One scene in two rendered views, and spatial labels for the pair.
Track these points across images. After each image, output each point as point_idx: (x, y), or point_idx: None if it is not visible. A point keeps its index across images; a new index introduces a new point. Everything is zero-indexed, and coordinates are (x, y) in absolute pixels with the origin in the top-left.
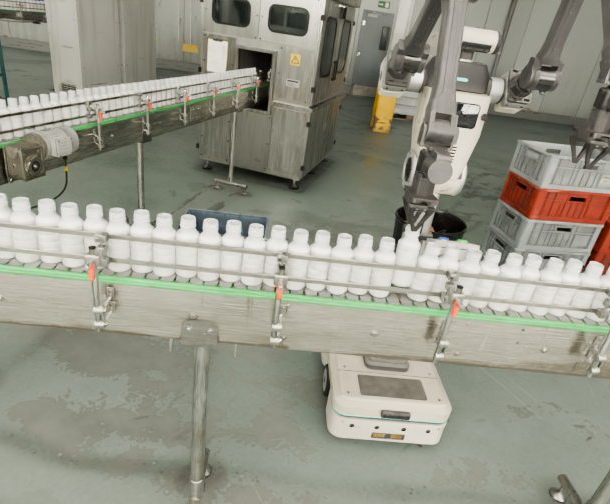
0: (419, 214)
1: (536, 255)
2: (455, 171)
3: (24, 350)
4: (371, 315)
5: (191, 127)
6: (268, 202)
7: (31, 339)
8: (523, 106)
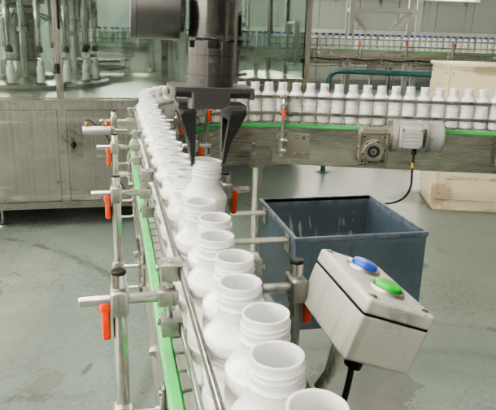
0: (225, 139)
1: (284, 318)
2: None
3: (314, 344)
4: (153, 310)
5: None
6: None
7: (331, 342)
8: None
